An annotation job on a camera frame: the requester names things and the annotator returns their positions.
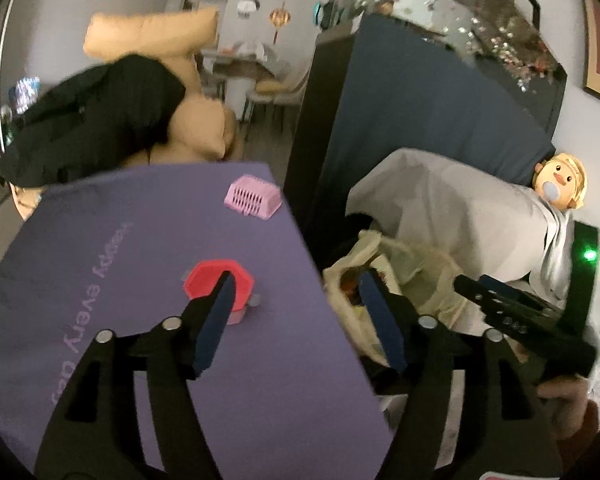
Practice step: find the purple tablecloth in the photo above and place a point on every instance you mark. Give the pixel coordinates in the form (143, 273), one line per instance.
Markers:
(105, 220)

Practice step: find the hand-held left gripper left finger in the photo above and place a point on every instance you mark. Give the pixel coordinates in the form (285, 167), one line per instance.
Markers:
(215, 325)

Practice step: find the colourful patterned bag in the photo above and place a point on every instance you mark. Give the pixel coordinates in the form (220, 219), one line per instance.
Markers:
(25, 94)

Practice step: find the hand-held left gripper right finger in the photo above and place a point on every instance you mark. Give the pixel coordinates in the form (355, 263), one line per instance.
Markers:
(380, 325)

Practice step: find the person's right hand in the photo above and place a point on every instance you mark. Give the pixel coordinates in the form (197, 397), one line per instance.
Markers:
(567, 400)

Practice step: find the dining chair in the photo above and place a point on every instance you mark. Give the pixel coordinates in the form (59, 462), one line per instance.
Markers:
(280, 91)
(214, 82)

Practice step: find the dining table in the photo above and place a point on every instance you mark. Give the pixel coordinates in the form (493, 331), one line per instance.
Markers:
(245, 62)

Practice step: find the person's right forearm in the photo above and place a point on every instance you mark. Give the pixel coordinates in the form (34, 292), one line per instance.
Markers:
(592, 417)

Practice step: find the teal device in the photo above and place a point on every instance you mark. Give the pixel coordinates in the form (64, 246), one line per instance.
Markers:
(322, 15)

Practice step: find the black cabinet base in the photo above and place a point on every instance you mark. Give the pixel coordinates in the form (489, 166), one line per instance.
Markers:
(315, 135)

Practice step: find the pink plastic basket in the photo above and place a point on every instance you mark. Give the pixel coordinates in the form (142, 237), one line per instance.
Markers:
(252, 195)

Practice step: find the long orange cushion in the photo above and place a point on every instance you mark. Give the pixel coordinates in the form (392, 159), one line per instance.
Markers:
(145, 32)

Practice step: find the round clock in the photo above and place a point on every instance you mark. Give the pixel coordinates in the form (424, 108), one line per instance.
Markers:
(248, 3)

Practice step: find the dark blue cabinet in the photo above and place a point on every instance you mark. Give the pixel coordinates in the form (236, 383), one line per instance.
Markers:
(430, 110)

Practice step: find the yellow duck plush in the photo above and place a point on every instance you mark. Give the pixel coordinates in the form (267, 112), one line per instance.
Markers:
(560, 180)

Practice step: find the glass display cabinet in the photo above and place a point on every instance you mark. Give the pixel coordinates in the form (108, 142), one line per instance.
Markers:
(480, 20)

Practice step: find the black jacket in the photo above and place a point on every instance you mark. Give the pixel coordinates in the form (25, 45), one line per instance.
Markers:
(95, 115)

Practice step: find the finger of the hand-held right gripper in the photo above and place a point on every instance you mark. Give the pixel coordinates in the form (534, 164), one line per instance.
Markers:
(495, 307)
(515, 295)

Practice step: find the pink container with red lid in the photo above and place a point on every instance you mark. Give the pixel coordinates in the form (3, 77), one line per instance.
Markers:
(205, 280)

